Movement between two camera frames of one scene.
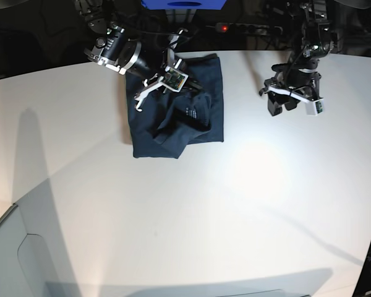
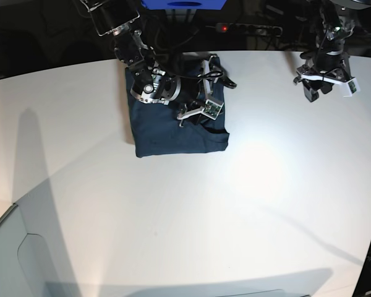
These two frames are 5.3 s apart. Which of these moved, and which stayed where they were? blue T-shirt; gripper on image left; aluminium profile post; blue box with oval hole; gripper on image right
Moved: gripper on image left; blue T-shirt; gripper on image right
Stayed: aluminium profile post; blue box with oval hole
